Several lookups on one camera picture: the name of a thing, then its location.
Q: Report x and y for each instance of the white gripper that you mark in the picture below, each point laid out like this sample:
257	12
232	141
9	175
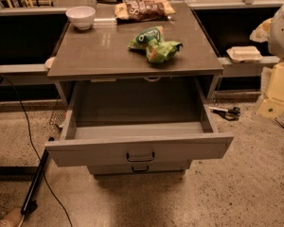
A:
282	35

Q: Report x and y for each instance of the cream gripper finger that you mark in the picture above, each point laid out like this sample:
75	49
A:
269	108

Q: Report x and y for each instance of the green rice chip bag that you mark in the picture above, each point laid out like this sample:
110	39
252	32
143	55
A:
152	42

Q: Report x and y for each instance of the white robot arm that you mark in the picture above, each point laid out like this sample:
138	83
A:
275	45

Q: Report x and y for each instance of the grey lower drawer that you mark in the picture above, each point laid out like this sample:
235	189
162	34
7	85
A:
181	165

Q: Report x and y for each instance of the open grey top drawer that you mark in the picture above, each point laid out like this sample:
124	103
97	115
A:
107	120

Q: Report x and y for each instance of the brown chip bag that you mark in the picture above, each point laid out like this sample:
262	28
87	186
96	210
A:
143	10

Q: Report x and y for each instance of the grey drawer cabinet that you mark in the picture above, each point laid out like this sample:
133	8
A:
101	52

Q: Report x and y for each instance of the white foam takeout container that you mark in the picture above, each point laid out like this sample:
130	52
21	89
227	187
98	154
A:
244	53

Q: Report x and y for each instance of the white bowl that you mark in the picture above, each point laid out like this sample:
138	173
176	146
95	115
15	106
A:
81	17

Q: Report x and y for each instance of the small round pink object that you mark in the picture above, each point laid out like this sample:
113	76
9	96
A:
49	62

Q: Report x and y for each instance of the black metal floor bar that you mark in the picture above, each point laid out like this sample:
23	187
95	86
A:
30	204

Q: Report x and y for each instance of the tan shoe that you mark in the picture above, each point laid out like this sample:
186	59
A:
13	219

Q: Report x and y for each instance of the black top drawer handle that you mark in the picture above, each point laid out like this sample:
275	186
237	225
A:
140	159

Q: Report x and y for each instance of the wire mesh basket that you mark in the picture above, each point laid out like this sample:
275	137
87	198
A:
58	114

